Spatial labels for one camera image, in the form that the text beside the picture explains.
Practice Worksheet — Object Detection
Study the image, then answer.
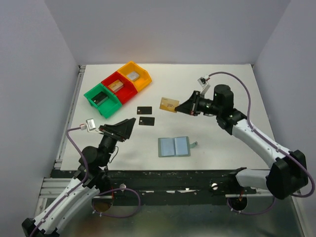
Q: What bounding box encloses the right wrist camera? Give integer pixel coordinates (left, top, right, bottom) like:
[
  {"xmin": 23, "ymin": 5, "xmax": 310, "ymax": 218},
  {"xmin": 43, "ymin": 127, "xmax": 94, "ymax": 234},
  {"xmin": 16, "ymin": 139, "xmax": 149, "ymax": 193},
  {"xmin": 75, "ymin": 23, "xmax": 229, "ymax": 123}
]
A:
[{"xmin": 197, "ymin": 77, "xmax": 210, "ymax": 96}]

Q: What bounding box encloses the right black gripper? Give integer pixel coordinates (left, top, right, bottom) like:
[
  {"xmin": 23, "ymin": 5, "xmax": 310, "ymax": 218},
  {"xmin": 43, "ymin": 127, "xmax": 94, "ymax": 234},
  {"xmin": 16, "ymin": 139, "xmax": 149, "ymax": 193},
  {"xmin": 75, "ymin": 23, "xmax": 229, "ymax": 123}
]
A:
[{"xmin": 174, "ymin": 91, "xmax": 221, "ymax": 117}]

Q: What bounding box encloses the red plastic bin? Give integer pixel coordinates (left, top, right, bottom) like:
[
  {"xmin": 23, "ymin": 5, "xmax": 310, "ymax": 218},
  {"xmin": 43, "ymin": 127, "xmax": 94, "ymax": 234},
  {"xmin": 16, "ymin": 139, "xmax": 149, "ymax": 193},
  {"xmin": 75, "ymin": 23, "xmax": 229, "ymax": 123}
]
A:
[{"xmin": 101, "ymin": 72, "xmax": 138, "ymax": 105}]

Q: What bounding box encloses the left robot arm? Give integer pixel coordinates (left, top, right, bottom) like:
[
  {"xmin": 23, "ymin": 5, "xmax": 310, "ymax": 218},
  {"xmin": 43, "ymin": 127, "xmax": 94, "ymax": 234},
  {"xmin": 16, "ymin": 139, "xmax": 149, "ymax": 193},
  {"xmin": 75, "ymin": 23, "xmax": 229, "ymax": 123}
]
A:
[{"xmin": 22, "ymin": 118, "xmax": 136, "ymax": 237}]

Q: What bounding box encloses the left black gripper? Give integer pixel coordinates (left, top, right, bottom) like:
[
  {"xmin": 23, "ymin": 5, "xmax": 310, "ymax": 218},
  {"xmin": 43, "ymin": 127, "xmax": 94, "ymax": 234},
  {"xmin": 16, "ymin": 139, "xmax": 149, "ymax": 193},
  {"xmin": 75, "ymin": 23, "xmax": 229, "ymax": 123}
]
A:
[{"xmin": 99, "ymin": 118, "xmax": 136, "ymax": 166}]

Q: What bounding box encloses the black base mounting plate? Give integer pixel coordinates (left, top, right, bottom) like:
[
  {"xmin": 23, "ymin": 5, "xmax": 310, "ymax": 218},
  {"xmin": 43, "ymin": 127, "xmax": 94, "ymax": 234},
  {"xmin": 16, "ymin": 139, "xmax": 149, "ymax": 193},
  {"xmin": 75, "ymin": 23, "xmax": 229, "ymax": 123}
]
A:
[{"xmin": 50, "ymin": 167, "xmax": 275, "ymax": 207}]

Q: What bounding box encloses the dark credit card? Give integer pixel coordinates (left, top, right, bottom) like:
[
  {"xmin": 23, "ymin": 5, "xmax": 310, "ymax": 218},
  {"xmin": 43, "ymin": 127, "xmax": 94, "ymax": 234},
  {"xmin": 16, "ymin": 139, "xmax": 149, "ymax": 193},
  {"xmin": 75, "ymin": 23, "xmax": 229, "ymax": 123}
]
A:
[
  {"xmin": 136, "ymin": 106, "xmax": 153, "ymax": 115},
  {"xmin": 139, "ymin": 117, "xmax": 155, "ymax": 126}
]

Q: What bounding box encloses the metal block in green bin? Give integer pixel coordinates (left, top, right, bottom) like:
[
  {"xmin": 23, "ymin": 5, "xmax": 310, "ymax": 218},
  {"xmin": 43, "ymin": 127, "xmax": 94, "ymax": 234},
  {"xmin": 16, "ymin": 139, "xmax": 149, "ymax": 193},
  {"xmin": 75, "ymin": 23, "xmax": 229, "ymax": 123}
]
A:
[{"xmin": 91, "ymin": 91, "xmax": 108, "ymax": 106}]

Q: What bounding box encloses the green card holder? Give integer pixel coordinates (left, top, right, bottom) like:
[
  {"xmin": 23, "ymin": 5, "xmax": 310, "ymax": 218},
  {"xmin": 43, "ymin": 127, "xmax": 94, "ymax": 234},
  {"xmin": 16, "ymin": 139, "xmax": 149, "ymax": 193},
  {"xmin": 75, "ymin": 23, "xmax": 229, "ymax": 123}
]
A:
[{"xmin": 158, "ymin": 136, "xmax": 198, "ymax": 158}]

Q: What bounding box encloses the green plastic bin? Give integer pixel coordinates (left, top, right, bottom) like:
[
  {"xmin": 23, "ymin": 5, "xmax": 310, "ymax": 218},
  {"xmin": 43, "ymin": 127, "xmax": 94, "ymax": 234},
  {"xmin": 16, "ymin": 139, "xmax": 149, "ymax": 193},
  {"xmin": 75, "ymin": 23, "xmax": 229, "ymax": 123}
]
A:
[{"xmin": 84, "ymin": 83, "xmax": 122, "ymax": 119}]

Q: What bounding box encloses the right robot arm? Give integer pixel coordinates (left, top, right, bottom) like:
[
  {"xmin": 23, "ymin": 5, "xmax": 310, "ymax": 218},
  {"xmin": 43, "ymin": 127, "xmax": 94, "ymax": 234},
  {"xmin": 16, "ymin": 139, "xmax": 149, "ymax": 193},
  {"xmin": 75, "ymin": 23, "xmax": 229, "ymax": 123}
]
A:
[{"xmin": 175, "ymin": 84, "xmax": 308, "ymax": 199}]

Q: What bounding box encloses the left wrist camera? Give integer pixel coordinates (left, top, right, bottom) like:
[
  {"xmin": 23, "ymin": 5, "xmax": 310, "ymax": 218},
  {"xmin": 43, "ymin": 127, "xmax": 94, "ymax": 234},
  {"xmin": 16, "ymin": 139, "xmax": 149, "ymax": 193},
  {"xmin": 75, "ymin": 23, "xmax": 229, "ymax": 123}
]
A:
[{"xmin": 79, "ymin": 118, "xmax": 98, "ymax": 133}]

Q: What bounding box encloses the aluminium rail frame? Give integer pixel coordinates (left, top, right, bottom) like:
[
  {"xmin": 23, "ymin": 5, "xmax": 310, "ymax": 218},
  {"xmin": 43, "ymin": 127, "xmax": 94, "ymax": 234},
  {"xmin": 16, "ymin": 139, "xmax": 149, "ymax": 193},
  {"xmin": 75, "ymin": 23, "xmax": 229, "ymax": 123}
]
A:
[{"xmin": 38, "ymin": 64, "xmax": 302, "ymax": 199}]

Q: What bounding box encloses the metal block in red bin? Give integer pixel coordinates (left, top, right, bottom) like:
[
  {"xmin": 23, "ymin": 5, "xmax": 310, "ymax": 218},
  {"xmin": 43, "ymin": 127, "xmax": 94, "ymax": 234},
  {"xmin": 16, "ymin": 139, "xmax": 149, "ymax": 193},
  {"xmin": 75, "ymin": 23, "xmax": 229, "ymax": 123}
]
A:
[{"xmin": 109, "ymin": 80, "xmax": 124, "ymax": 92}]

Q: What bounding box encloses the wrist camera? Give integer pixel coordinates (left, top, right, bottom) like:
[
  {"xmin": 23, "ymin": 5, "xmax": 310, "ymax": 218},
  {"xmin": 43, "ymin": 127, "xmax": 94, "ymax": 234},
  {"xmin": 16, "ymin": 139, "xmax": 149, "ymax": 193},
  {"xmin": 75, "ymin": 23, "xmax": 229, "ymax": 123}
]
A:
[
  {"xmin": 79, "ymin": 118, "xmax": 98, "ymax": 133},
  {"xmin": 197, "ymin": 77, "xmax": 210, "ymax": 96}
]

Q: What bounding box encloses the gold credit card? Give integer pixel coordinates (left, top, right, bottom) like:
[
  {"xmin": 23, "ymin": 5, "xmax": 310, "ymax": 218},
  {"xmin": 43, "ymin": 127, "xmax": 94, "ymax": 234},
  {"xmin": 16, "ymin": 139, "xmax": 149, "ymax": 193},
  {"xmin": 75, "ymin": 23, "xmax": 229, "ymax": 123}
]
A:
[{"xmin": 159, "ymin": 97, "xmax": 180, "ymax": 113}]

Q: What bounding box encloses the metal block in yellow bin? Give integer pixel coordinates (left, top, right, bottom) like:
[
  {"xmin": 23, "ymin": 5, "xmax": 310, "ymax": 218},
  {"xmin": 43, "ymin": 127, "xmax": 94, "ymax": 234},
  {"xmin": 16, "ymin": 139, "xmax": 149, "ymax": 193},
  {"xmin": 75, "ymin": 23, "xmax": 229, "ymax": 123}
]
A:
[{"xmin": 126, "ymin": 71, "xmax": 140, "ymax": 81}]

